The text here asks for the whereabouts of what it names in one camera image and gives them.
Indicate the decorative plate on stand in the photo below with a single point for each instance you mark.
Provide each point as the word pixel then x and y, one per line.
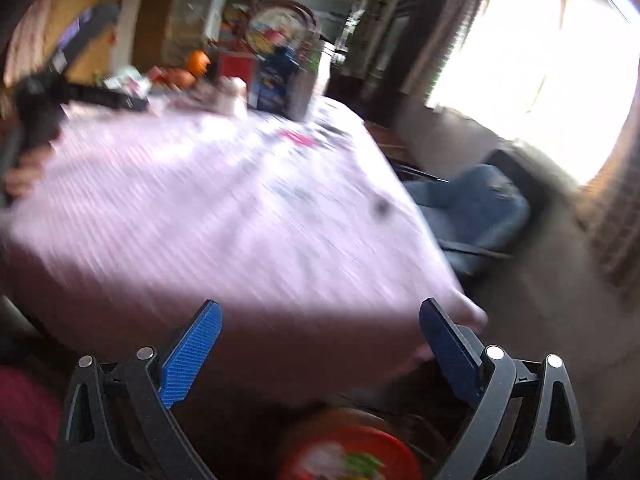
pixel 280 22

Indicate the large orange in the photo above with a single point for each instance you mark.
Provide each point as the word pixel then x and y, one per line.
pixel 198 62

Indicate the red plastic basket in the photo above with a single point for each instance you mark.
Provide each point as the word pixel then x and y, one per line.
pixel 385 452

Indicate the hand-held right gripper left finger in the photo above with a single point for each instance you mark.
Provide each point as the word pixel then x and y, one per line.
pixel 192 355

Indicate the dark wooden cabinet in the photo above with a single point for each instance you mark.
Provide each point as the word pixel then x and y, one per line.
pixel 395 45

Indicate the floral curtain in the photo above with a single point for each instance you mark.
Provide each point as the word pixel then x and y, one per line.
pixel 25 45

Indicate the pink floral tablecloth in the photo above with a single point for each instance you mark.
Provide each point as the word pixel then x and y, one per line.
pixel 225 220

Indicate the pink garment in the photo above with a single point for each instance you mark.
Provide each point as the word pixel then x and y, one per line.
pixel 25 420

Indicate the office chair with blue cushion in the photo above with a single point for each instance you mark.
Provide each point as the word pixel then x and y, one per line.
pixel 475 205

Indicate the red box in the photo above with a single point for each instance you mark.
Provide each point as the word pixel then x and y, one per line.
pixel 237 70

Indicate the window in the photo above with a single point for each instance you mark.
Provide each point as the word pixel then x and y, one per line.
pixel 540 65

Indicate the dark blue supplement bottle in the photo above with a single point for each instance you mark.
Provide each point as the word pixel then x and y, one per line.
pixel 272 82

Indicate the person's left hand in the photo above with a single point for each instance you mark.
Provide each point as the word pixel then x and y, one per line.
pixel 25 175

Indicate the silver metal bottle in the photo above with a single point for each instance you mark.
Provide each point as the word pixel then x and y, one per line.
pixel 306 85

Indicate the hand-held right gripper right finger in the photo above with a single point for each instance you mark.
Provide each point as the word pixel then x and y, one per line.
pixel 445 350

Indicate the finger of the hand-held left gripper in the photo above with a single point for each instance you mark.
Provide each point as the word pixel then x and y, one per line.
pixel 100 96
pixel 85 35

